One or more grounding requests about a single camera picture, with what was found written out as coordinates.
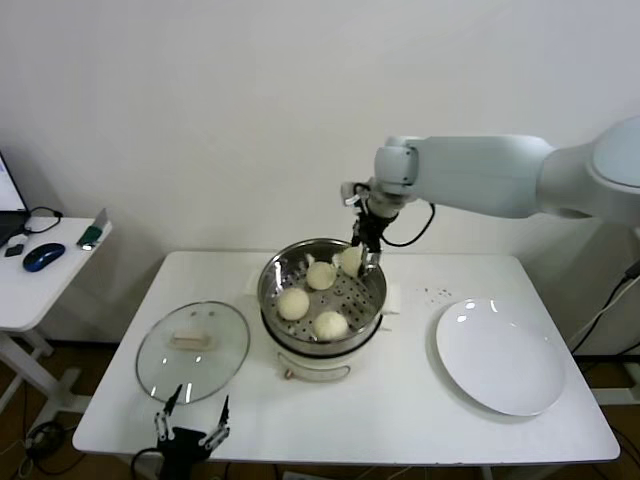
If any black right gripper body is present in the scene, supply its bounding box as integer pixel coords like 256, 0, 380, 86
352, 212, 396, 254

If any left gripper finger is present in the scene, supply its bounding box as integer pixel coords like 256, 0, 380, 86
198, 394, 232, 449
152, 383, 183, 441

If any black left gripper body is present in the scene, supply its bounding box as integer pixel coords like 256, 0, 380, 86
157, 425, 211, 479

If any white steamed baozi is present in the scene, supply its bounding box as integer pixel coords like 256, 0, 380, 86
313, 310, 350, 342
276, 287, 311, 321
304, 260, 337, 292
339, 245, 366, 279

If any round glass pot lid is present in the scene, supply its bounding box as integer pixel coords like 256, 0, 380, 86
135, 301, 251, 406

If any perforated steel steamer basket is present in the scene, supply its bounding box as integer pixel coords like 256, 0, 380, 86
257, 238, 388, 357

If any steel steamer pot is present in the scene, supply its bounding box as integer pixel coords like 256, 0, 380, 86
242, 267, 404, 386

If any large white plate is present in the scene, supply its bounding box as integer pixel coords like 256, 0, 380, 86
433, 298, 569, 416

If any white side table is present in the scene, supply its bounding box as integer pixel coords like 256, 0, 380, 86
0, 217, 114, 426

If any green and white small tool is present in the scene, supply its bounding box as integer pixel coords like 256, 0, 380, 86
75, 208, 111, 253

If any blue computer mouse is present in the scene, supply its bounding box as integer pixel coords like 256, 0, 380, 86
21, 243, 66, 274

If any black laptop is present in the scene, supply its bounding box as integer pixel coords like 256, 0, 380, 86
0, 154, 29, 249

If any white stand base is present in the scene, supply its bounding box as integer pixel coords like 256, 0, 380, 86
574, 349, 640, 407

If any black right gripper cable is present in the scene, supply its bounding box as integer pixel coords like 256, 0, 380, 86
380, 202, 436, 248

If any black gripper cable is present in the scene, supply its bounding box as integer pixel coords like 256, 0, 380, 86
380, 202, 436, 248
130, 447, 166, 480

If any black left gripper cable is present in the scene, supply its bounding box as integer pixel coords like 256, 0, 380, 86
130, 447, 166, 480

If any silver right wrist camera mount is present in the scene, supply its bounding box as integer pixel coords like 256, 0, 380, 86
340, 179, 374, 207

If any black floor cable bundle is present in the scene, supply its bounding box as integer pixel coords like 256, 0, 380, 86
0, 384, 71, 479

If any black looped laptop cable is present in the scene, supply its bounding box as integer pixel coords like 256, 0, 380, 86
22, 207, 64, 236

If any black power cable with plug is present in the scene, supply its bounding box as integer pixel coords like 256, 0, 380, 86
569, 259, 640, 354

